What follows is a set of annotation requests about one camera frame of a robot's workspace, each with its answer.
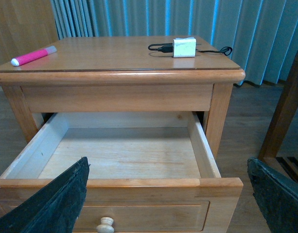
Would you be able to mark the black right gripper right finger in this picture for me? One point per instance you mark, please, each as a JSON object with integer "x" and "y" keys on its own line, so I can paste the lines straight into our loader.
{"x": 276, "y": 196}

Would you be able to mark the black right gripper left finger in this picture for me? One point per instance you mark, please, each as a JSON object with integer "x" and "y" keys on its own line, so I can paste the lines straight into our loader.
{"x": 55, "y": 207}

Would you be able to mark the wooden drawer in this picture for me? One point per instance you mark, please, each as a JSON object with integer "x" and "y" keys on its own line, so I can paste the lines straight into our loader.
{"x": 150, "y": 172}

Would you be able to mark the pink marker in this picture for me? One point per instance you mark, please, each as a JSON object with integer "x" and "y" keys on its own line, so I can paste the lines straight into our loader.
{"x": 32, "y": 56}

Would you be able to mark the wooden nightstand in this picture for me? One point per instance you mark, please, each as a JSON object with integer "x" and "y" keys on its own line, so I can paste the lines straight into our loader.
{"x": 120, "y": 74}

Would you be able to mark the grey blue curtain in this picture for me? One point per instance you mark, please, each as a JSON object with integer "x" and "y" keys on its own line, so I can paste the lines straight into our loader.
{"x": 262, "y": 33}

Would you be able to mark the white power adapter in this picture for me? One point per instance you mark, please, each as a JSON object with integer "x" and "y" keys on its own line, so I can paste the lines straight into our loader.
{"x": 184, "y": 47}

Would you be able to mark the light wooden cabinet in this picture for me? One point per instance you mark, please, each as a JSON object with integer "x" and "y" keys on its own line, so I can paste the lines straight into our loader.
{"x": 25, "y": 26}

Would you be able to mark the dark wooden furniture frame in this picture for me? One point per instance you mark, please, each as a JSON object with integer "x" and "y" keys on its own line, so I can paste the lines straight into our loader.
{"x": 279, "y": 125}

